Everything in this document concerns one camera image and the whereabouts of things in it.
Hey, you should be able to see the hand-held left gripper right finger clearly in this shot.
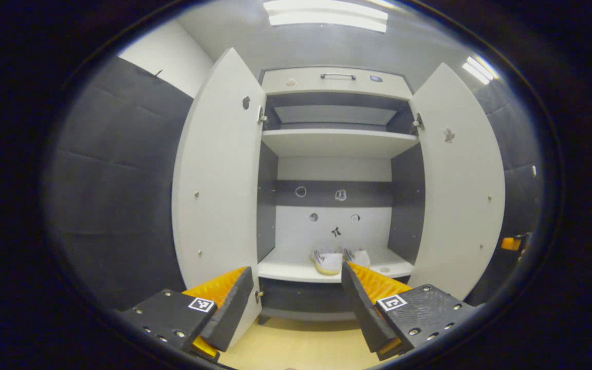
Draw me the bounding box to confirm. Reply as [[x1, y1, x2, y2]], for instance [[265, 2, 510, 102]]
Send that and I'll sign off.
[[341, 261, 476, 360]]

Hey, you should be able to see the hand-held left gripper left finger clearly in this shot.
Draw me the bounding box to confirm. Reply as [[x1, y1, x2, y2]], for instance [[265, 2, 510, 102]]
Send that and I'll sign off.
[[121, 266, 254, 360]]

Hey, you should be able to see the white striped shoe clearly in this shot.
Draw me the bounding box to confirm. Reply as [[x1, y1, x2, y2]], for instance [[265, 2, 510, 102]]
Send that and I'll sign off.
[[343, 248, 372, 269], [310, 248, 344, 275]]

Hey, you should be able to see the grey cabinet drawer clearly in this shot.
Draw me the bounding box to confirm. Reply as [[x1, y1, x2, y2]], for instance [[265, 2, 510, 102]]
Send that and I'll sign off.
[[260, 66, 414, 101]]

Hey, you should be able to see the black backdrop cloth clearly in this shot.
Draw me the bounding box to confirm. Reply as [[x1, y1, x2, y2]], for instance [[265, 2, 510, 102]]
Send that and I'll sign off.
[[44, 54, 546, 311]]

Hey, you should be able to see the small ceiling light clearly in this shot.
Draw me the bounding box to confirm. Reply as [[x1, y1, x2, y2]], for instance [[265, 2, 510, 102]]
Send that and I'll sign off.
[[461, 55, 501, 86]]

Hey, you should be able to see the large ceiling light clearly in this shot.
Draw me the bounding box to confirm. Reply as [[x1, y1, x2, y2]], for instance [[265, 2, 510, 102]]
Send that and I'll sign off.
[[263, 0, 389, 33]]

